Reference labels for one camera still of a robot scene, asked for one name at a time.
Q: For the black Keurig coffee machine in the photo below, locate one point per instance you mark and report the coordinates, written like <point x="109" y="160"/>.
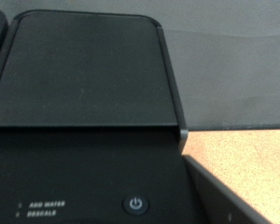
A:
<point x="84" y="77"/>

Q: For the gray partition panel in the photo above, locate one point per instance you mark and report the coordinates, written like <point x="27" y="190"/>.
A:
<point x="239" y="77"/>

